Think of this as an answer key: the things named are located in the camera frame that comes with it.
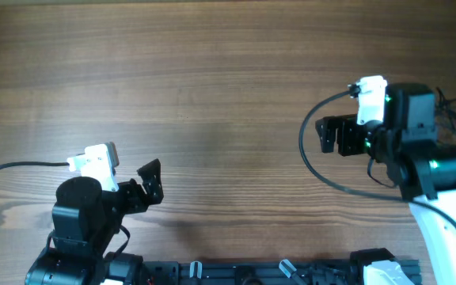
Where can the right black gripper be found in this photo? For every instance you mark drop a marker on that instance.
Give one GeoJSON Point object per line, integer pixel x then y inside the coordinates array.
{"type": "Point", "coordinates": [347, 125]}

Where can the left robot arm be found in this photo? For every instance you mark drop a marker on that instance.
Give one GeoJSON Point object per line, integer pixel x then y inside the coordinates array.
{"type": "Point", "coordinates": [85, 219]}

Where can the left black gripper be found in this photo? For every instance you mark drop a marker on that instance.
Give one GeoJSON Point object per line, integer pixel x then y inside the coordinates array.
{"type": "Point", "coordinates": [138, 201]}

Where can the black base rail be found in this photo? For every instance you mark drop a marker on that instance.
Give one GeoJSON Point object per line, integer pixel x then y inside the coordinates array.
{"type": "Point", "coordinates": [318, 272]}

